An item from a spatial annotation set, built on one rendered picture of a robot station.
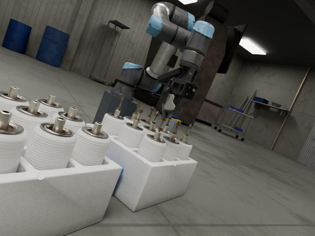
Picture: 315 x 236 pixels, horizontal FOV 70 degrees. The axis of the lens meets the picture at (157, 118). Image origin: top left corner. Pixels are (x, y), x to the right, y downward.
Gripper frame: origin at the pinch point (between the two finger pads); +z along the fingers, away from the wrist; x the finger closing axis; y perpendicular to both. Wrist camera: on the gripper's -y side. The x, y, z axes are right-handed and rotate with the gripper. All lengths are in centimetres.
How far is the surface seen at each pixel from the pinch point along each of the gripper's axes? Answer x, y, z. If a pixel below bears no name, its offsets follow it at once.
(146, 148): -4.3, 2.3, 13.8
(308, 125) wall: 850, -164, -94
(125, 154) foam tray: -8.5, -2.6, 19.0
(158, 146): -1.7, 4.9, 11.5
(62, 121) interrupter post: -40.5, 10.3, 7.7
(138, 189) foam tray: -6.2, 8.2, 27.0
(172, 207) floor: 15.7, 9.1, 35.3
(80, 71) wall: 248, -668, 24
